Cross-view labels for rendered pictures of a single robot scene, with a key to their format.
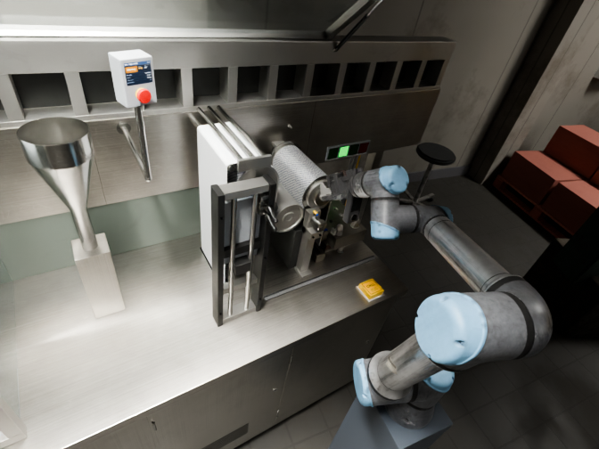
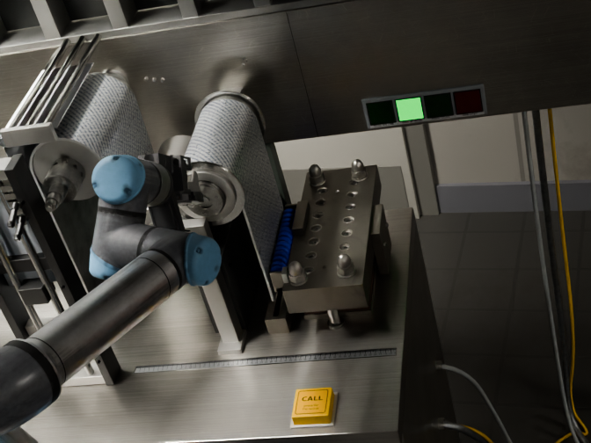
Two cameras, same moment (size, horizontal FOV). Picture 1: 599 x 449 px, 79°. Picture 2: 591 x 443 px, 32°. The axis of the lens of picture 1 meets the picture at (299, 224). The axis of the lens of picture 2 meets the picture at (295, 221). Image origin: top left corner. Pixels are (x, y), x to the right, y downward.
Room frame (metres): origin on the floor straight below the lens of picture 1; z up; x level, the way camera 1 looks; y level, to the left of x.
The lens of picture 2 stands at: (0.24, -1.48, 2.30)
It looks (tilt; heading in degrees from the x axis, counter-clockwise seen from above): 35 degrees down; 55
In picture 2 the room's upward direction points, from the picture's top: 16 degrees counter-clockwise
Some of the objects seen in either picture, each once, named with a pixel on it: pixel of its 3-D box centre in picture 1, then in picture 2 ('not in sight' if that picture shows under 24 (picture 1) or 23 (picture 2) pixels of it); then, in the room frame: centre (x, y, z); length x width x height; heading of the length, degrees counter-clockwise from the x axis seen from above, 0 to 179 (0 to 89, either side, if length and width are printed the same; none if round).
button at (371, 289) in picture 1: (371, 289); (313, 406); (0.97, -0.32, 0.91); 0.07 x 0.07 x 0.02; 38
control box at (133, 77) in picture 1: (135, 80); not in sight; (0.74, 0.40, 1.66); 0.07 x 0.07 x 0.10; 54
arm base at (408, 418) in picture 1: (413, 395); not in sight; (0.55, -0.42, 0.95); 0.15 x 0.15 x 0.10
